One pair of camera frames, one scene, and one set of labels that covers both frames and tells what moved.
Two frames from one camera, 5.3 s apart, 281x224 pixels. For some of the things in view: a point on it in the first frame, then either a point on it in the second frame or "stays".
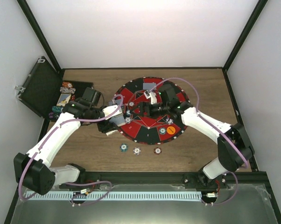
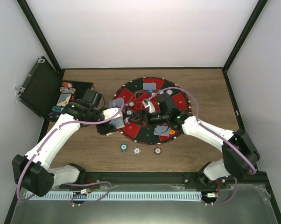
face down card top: x=149 y=86 stays
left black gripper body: x=104 y=128 stays
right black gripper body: x=155 y=112 -> x=153 y=121
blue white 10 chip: x=128 y=120 stays
